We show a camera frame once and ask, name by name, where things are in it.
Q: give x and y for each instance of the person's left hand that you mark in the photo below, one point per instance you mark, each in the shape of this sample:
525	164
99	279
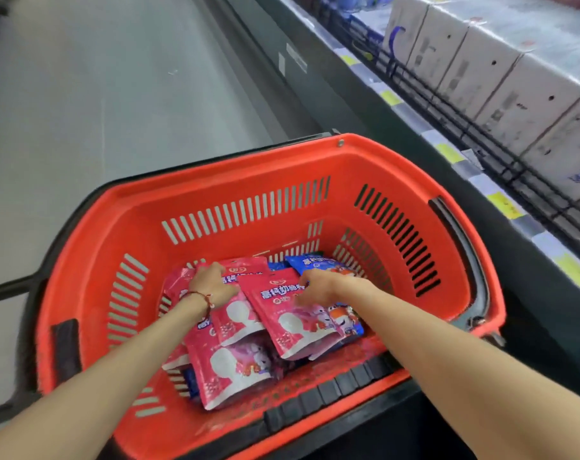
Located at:
208	282

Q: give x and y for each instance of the person's right hand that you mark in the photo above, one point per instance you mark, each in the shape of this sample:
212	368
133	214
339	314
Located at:
333	285

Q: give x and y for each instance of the person's left fingers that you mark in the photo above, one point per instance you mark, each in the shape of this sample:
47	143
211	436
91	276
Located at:
221	277

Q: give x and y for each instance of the person's right fingers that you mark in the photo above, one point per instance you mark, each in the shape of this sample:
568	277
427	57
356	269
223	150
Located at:
310	288

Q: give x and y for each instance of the pink snack packet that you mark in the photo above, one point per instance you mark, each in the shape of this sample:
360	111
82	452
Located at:
177	282
227	368
234	318
290	325

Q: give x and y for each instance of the person's right forearm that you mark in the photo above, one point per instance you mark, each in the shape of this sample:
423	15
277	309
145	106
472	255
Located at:
462	364

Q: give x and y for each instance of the person's left forearm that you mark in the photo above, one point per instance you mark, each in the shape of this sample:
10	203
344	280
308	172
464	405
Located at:
103	378

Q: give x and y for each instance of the blue snack packet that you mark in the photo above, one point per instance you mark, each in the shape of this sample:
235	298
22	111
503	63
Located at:
352	325

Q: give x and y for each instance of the red plastic shopping basket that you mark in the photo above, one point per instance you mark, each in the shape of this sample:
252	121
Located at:
251	186

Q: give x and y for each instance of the black basket grip bar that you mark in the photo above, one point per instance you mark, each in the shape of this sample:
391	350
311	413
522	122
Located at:
328	392

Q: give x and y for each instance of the dark store shelf unit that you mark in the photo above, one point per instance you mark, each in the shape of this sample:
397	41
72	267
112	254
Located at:
414	153

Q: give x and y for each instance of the strip of shelf price labels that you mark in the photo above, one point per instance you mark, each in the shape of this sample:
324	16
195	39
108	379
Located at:
450	153

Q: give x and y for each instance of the row of white cartons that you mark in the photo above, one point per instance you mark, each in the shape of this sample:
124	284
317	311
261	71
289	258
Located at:
505	86

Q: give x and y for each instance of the black trolley frame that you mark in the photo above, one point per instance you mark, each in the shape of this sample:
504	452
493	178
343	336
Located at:
59	234

